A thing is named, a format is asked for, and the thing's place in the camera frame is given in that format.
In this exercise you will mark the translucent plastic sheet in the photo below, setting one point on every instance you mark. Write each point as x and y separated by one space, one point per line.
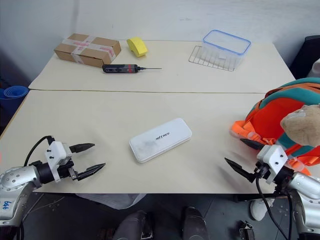
110 200

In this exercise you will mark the black chair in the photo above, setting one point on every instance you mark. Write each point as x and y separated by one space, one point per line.
306 57

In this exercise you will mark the small black metal clamp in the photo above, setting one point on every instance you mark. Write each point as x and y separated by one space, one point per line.
246 231

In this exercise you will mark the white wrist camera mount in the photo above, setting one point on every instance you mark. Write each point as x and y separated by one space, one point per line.
56 152
273 155

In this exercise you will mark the taped cardboard box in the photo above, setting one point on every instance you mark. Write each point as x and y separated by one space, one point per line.
86 50

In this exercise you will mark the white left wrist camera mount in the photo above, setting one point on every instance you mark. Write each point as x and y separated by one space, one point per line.
56 152

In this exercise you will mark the dark rounded shape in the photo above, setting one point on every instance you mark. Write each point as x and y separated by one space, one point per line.
133 226
195 223

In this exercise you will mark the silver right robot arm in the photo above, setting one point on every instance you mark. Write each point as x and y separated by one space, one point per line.
305 190

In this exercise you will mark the white rectangular case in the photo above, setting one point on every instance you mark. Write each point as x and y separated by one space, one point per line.
160 141

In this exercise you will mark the white rounded object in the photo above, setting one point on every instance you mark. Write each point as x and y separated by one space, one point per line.
258 210

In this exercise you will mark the orange and teal backpack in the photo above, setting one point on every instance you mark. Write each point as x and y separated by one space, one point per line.
277 110

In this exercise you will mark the black electric screwdriver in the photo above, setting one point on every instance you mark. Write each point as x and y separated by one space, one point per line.
120 68

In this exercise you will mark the clear container with blue rim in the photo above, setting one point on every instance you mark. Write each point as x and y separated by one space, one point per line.
225 48

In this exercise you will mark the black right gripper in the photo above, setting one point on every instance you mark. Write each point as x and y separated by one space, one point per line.
262 170

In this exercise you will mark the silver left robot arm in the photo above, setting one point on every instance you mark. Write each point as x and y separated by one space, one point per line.
15 178

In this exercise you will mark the yellow foam block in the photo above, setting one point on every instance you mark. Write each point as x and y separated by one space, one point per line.
137 47

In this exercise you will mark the beige plush toy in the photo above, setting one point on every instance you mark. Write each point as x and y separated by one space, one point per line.
300 125

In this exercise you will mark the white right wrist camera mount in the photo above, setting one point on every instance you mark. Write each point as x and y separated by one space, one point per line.
273 155

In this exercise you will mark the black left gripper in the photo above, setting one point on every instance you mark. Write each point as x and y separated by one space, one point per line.
65 170

